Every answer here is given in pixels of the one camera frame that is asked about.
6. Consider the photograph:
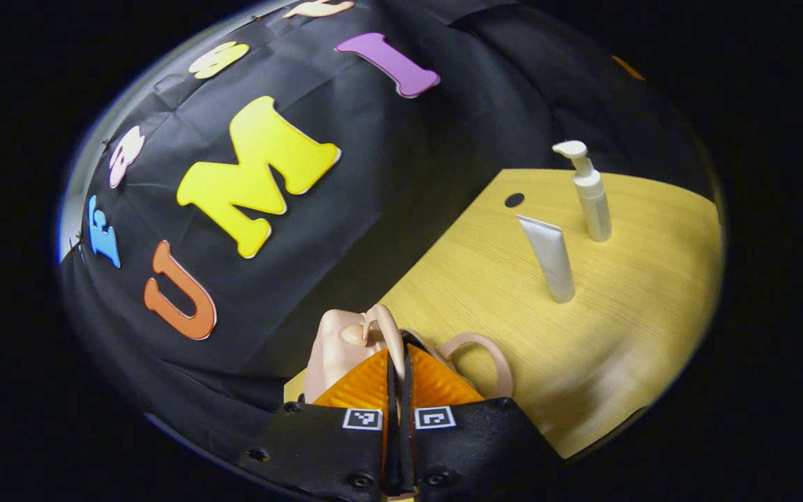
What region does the white squeeze tube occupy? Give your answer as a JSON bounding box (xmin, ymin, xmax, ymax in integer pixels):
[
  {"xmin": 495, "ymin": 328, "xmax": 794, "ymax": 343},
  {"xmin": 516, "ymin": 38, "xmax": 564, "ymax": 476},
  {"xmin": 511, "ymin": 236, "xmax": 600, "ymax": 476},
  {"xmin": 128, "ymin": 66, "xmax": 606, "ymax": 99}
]
[{"xmin": 517, "ymin": 214, "xmax": 576, "ymax": 304}]

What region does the white pump bottle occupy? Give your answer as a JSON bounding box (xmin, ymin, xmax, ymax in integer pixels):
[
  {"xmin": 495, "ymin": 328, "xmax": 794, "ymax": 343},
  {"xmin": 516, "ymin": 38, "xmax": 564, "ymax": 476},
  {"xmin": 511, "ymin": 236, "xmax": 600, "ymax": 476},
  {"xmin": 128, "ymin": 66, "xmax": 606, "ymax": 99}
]
[{"xmin": 552, "ymin": 140, "xmax": 613, "ymax": 243}]

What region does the beige pink suitcase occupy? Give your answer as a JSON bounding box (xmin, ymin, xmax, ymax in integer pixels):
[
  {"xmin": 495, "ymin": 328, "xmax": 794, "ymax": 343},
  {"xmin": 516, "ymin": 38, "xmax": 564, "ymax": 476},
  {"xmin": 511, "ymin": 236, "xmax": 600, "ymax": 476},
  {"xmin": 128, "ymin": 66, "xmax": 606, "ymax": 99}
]
[{"xmin": 304, "ymin": 303, "xmax": 514, "ymax": 405}]

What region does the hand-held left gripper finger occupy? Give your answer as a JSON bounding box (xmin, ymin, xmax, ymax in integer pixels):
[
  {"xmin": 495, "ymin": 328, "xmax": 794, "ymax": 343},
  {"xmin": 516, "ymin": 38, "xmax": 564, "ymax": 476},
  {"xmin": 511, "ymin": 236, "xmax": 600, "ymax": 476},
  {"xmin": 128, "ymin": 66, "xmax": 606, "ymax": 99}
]
[
  {"xmin": 401, "ymin": 342, "xmax": 563, "ymax": 499},
  {"xmin": 238, "ymin": 349, "xmax": 402, "ymax": 499}
]

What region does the black backdrop cloth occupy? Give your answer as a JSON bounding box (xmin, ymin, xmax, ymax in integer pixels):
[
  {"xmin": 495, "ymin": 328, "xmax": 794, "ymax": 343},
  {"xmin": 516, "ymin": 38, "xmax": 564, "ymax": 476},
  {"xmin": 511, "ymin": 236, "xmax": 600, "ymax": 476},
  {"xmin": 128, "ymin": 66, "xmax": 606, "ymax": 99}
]
[{"xmin": 60, "ymin": 0, "xmax": 723, "ymax": 447}]

